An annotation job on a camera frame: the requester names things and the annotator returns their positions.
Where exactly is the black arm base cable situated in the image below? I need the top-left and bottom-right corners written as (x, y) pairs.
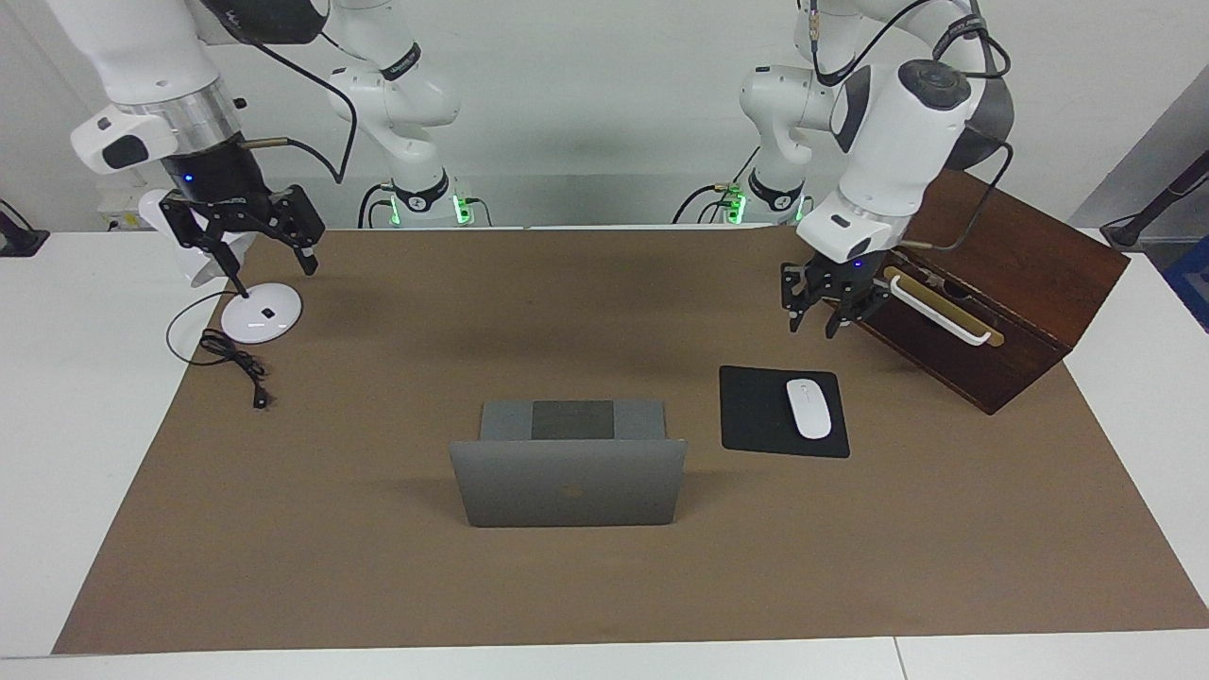
top-left (357, 184), bottom-right (398, 229)
top-left (673, 142), bottom-right (761, 225)

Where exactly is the dark brown wooden box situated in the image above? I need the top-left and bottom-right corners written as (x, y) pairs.
top-left (850, 168), bottom-right (1132, 417)

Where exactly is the white box handle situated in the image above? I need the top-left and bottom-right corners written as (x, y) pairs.
top-left (886, 274), bottom-right (993, 347)

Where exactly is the white computer mouse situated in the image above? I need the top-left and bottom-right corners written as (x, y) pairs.
top-left (786, 378), bottom-right (833, 441)

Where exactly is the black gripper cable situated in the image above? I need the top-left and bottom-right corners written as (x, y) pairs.
top-left (808, 0), bottom-right (1016, 254)
top-left (227, 19), bottom-right (360, 186)

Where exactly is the black right arm base cable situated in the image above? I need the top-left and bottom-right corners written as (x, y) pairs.
top-left (357, 184), bottom-right (398, 229)

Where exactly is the white wall socket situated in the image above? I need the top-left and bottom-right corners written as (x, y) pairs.
top-left (97, 184), bottom-right (157, 232)

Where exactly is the silver laptop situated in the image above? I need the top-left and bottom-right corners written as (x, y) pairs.
top-left (449, 399), bottom-right (688, 528)

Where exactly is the black tripod leg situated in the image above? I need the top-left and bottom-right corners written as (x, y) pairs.
top-left (1100, 151), bottom-right (1209, 248)

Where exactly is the brown table mat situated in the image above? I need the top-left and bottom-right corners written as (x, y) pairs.
top-left (52, 227), bottom-right (1209, 655)

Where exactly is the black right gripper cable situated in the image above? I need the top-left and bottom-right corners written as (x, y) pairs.
top-left (227, 19), bottom-right (360, 186)

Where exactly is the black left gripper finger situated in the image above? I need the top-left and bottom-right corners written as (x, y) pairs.
top-left (826, 283), bottom-right (891, 339)
top-left (781, 263), bottom-right (813, 333)

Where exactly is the black left arm base cable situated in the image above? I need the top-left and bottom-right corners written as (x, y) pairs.
top-left (673, 142), bottom-right (761, 225)

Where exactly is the black stand foot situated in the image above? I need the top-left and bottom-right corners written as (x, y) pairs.
top-left (0, 200), bottom-right (49, 258)

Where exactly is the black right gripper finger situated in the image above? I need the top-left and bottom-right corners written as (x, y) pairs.
top-left (159, 196), bottom-right (248, 299)
top-left (247, 184), bottom-right (327, 275)

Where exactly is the white desk lamp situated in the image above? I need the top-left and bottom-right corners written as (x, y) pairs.
top-left (139, 189), bottom-right (304, 345)

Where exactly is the blue crate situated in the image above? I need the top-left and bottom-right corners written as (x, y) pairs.
top-left (1162, 236), bottom-right (1209, 333)

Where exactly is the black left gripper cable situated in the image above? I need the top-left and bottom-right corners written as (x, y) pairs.
top-left (808, 0), bottom-right (1016, 254)

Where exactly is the black mouse pad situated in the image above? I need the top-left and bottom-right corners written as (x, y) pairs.
top-left (720, 365), bottom-right (851, 459)

